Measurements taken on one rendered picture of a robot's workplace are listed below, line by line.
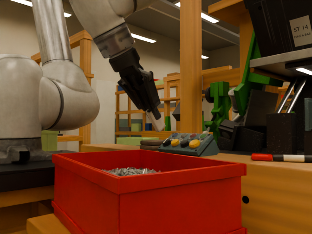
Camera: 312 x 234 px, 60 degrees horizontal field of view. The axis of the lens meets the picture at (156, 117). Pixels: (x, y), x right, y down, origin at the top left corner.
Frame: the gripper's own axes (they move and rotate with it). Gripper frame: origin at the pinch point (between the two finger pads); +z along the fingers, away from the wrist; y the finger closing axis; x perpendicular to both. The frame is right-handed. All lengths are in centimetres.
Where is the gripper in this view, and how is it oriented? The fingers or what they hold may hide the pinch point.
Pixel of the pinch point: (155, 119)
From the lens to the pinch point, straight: 75.2
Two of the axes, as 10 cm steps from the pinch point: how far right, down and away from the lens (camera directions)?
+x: 6.1, -5.6, 5.6
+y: 6.6, -0.3, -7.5
